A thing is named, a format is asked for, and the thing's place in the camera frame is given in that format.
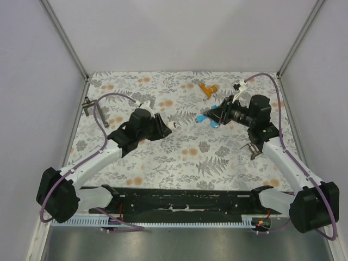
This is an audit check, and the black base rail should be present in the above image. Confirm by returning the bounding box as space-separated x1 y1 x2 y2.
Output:
105 188 276 223

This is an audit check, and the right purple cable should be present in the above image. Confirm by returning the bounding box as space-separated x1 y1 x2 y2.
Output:
244 73 340 241

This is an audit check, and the dark metal faucet left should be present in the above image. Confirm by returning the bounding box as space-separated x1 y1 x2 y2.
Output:
82 96 109 128

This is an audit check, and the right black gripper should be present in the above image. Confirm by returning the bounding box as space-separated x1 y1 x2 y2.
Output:
203 95 256 128

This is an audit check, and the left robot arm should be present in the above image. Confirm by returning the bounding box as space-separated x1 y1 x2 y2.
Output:
36 108 176 223

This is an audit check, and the right aluminium frame post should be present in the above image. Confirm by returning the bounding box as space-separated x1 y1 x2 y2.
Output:
277 0 326 78

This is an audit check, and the white slotted cable duct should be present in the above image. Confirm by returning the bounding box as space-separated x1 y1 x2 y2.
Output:
50 215 252 228

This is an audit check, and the orange plastic faucet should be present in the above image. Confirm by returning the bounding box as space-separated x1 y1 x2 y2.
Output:
200 83 218 100

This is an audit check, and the white plastic elbow fitting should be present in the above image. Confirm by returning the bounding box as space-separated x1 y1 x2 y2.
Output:
167 121 176 131

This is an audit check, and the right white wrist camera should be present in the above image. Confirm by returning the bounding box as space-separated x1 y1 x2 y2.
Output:
232 80 247 103

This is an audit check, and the blue plastic faucet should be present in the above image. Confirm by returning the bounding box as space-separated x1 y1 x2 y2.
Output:
195 114 220 128

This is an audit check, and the left aluminium frame post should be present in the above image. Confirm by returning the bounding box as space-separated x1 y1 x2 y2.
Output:
39 0 89 82

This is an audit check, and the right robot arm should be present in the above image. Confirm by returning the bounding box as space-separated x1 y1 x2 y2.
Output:
203 95 339 234

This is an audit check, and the aluminium frame post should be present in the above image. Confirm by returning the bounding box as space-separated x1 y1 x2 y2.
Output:
39 0 89 82
277 0 326 78

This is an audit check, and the floral patterned mat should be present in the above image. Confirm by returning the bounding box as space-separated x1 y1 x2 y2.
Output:
86 71 296 191

